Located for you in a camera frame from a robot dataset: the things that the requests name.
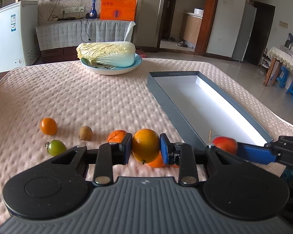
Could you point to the yellow orange lemon fruit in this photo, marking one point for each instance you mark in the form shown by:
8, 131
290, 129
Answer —
145, 146

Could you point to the brown kiwi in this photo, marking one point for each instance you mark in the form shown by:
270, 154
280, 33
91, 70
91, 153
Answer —
85, 133

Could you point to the orange gift box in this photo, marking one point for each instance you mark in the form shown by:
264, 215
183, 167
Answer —
123, 10

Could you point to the light blue plate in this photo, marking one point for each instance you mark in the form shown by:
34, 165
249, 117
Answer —
111, 70

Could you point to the kitchen counter cabinet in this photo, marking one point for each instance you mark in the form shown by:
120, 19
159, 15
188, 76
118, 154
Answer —
190, 27

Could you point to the orange mandarin with stem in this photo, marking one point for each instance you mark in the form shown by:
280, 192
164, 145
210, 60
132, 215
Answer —
158, 162

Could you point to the red apple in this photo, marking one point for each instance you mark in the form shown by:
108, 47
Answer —
227, 144

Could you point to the white chest freezer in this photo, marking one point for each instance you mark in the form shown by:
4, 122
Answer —
18, 39

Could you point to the green tomato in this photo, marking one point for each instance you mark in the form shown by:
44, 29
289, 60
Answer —
55, 147

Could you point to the wooden side table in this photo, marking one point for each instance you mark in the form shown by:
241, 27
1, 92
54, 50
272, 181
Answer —
279, 57

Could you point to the grey shallow cardboard box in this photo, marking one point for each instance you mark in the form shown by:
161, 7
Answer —
201, 111

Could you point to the small orange tomato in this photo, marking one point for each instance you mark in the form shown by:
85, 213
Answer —
48, 126

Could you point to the napa cabbage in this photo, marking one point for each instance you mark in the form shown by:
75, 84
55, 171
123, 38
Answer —
119, 53

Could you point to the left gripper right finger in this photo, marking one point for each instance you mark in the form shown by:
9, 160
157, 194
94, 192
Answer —
187, 159

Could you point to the blue glass bottle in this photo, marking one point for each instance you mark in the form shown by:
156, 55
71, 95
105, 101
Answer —
93, 13

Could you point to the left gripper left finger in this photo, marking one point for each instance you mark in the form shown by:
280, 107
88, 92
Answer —
79, 158

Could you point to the cloth covered tv cabinet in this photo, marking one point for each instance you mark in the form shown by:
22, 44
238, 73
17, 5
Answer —
58, 40

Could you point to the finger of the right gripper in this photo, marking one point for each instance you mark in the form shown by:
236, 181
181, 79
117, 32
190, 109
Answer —
256, 154

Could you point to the pink quilted table cover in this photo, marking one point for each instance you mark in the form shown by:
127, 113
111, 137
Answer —
74, 97

